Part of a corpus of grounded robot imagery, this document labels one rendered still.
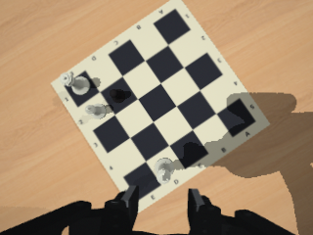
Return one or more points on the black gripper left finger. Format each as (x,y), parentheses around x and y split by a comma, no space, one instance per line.
(117,217)

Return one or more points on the black and cream chessboard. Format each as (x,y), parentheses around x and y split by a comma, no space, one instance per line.
(182,102)

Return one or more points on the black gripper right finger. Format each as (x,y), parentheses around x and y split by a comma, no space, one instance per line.
(206,219)

